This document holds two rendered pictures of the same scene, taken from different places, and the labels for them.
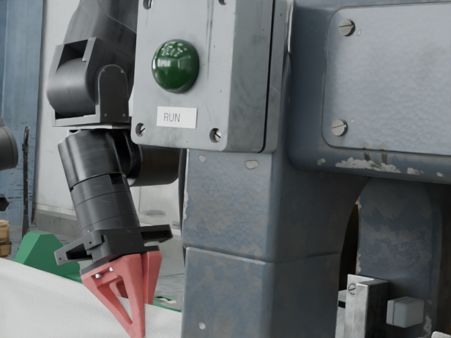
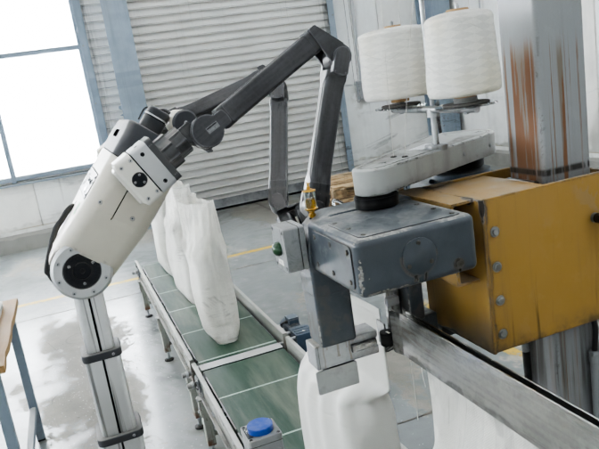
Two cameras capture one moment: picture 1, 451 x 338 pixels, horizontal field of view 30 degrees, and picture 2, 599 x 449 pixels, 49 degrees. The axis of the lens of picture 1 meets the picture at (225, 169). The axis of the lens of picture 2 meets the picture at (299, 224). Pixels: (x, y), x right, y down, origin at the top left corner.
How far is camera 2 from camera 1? 96 cm
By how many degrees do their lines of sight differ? 32
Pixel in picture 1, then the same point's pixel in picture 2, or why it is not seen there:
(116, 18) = (316, 181)
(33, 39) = not seen: hidden behind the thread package
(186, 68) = (277, 251)
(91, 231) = not seen: hidden behind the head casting
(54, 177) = (474, 122)
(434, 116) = (328, 265)
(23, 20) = (435, 11)
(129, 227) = not seen: hidden behind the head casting
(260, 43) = (295, 242)
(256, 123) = (299, 263)
